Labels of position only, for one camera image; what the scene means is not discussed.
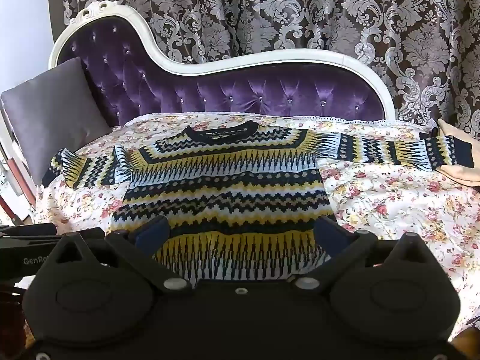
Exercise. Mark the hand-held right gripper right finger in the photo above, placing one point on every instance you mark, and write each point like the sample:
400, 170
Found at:
332, 235

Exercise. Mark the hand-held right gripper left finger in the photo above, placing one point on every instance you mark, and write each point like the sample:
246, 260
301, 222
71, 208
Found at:
152, 233

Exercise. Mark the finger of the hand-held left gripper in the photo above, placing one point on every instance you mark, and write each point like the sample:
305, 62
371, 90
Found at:
30, 229

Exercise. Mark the yellow navy white patterned sweater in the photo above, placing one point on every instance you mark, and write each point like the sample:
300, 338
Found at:
225, 187

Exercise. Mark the floral printed blanket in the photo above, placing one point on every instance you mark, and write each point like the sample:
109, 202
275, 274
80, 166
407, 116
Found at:
393, 202

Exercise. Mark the grey cushion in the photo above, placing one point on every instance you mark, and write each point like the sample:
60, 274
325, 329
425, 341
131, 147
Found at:
52, 120

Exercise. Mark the beige cushion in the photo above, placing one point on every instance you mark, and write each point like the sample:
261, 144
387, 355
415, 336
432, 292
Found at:
465, 174

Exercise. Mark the brown silver damask curtain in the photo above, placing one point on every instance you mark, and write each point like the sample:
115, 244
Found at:
300, 11

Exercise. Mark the purple tufted sofa white frame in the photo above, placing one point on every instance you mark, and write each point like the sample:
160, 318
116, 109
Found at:
225, 93

